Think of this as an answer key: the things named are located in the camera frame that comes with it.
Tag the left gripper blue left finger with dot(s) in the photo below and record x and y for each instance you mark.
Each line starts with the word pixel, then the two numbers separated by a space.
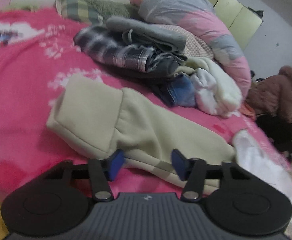
pixel 101 172

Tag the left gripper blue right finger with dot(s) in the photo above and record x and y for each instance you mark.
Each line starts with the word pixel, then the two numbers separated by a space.
pixel 193 172

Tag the beige zip-up jacket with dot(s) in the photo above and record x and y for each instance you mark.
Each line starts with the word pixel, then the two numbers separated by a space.
pixel 96 113

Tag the cream fleece garment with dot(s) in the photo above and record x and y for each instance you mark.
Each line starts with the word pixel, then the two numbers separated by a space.
pixel 228 95

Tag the salmon orange cloth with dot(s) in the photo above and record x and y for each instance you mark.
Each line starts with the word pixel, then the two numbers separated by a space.
pixel 246 110

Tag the blue denim jeans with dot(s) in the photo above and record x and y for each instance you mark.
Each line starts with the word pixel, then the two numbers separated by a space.
pixel 176 91

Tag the white pale pink garment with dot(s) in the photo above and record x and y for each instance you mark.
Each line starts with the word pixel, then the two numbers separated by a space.
pixel 205 86

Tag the person in mauve puffer coat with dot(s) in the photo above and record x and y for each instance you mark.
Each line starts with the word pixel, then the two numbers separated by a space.
pixel 271 99

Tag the pink checkered knit blanket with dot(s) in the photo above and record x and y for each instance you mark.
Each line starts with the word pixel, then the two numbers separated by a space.
pixel 195 47

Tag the plaid flannel shirt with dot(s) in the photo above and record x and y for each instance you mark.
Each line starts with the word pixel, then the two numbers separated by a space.
pixel 142 61

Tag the pink floral bed blanket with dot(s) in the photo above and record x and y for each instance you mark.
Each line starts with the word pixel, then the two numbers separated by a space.
pixel 37 58

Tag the grey sweater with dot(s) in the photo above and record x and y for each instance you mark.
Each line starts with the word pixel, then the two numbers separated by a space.
pixel 134 31

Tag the yellow-green wardrobe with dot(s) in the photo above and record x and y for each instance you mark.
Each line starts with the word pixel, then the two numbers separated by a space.
pixel 240 20

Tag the olive green fuzzy cushion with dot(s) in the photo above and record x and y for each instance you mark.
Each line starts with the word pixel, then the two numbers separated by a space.
pixel 109 8

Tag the plaid pillow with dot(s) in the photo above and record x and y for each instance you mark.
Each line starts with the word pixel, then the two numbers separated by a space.
pixel 78 10

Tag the pink grey rolled duvet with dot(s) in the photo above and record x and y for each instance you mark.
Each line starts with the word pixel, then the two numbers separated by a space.
pixel 198 17

